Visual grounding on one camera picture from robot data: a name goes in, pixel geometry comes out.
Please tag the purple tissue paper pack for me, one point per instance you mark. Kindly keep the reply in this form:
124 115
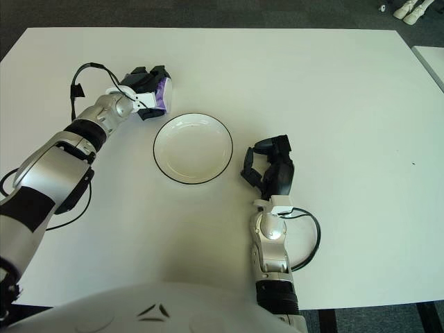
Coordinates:
166 97

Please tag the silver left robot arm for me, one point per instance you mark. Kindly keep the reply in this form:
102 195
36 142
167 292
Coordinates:
114 107

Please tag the white side table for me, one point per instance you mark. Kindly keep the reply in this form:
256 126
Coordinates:
433 60

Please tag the black table leg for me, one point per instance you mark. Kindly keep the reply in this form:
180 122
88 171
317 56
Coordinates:
427 319
326 322

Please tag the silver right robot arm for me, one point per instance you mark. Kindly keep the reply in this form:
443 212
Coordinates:
272 232

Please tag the white humanoid robot foot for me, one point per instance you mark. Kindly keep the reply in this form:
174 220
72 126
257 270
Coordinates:
402 12
414 16

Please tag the white plate with black rim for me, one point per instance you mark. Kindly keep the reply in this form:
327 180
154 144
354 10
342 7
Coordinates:
192 149

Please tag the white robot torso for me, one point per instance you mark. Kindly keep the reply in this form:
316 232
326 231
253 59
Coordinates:
104 312

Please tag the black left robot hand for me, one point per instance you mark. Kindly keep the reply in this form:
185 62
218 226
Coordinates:
142 81

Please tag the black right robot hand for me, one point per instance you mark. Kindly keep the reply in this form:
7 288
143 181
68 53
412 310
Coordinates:
282 173

